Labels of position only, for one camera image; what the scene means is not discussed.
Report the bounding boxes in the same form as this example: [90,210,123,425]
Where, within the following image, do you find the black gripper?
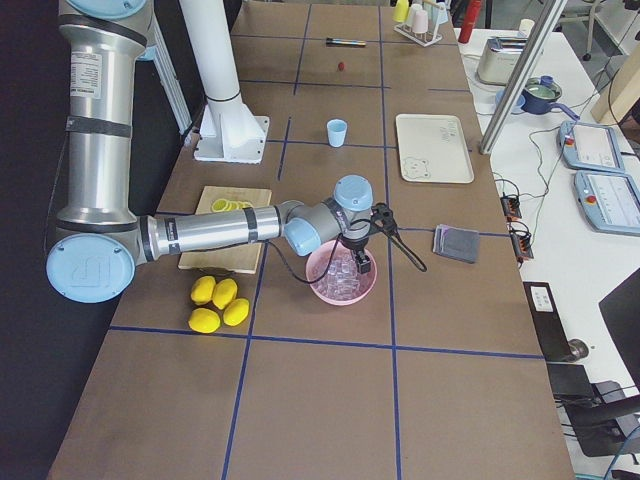
[340,231,371,273]

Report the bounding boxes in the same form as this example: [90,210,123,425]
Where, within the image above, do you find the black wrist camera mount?
[371,202,398,237]

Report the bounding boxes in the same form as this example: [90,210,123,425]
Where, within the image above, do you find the lower teach pendant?
[574,170,639,236]

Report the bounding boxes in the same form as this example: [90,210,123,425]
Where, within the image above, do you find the grey purple folded cloth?
[433,224,480,264]

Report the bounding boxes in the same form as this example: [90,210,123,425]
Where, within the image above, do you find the orange black connector box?
[509,227,534,264]
[500,195,522,222]

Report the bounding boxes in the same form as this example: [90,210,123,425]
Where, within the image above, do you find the pink bowl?
[305,241,377,306]

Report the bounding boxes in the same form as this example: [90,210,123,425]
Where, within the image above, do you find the yellow lemon slices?
[210,198,253,213]

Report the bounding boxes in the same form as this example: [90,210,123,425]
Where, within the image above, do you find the yellow cup on rack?
[393,0,410,23]

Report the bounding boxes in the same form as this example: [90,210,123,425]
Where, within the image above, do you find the aluminium frame post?
[479,0,567,155]

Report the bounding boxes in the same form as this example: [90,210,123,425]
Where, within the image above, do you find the clear ice cubes pile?
[308,250,376,303]

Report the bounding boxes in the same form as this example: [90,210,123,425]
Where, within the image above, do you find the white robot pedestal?
[180,0,270,164]

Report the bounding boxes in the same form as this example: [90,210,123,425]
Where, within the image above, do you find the pink cup on rack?
[407,9,429,35]

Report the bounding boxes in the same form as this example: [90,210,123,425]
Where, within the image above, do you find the white cup rack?
[394,0,448,47]

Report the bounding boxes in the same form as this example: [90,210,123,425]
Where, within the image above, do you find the steel muddler black tip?
[325,37,367,48]

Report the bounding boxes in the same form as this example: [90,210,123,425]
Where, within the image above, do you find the wooden cutting board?
[178,186,272,274]

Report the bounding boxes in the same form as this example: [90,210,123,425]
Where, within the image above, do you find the blue saucepan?
[522,75,580,121]

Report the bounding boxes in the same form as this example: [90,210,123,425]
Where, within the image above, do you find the upper teach pendant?
[558,120,625,173]

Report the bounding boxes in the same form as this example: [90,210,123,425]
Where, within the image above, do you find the cream toaster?
[477,36,527,85]

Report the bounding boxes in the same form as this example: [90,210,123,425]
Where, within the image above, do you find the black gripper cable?
[267,219,428,284]

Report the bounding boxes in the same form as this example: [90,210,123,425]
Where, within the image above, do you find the blue bowl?
[493,89,527,116]

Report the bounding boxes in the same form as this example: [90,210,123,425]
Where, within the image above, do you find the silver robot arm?
[46,1,373,303]

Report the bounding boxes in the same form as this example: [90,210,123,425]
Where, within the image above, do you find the light blue plastic cup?
[326,118,348,148]

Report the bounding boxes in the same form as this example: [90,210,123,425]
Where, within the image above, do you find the cream bear tray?
[395,114,474,184]

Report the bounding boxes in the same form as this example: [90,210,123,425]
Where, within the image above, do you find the teach pendant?
[558,120,625,173]
[574,170,639,236]

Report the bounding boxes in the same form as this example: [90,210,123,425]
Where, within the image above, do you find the red bottle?
[458,0,483,44]

